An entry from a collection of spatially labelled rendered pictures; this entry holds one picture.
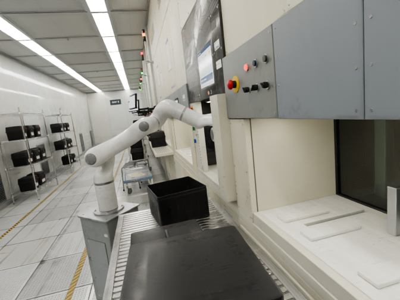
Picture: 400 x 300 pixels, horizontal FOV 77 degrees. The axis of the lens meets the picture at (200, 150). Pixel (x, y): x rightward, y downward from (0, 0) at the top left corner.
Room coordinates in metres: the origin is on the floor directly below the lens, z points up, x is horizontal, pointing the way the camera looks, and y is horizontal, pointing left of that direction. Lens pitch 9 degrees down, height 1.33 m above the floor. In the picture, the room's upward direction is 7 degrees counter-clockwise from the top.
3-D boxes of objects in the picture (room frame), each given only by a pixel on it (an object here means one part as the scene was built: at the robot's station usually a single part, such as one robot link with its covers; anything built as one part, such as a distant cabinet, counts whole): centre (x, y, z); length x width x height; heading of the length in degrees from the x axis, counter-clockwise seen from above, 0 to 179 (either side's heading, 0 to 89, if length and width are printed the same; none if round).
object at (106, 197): (1.58, 0.64, 0.85); 0.19 x 0.19 x 0.18
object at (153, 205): (1.37, 0.16, 0.85); 0.28 x 0.28 x 0.17; 23
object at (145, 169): (4.01, 1.06, 0.24); 0.97 x 0.52 x 0.48; 16
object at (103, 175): (1.61, 0.64, 1.07); 0.19 x 0.12 x 0.24; 172
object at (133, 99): (4.84, 0.99, 1.59); 0.50 x 0.41 x 0.36; 103
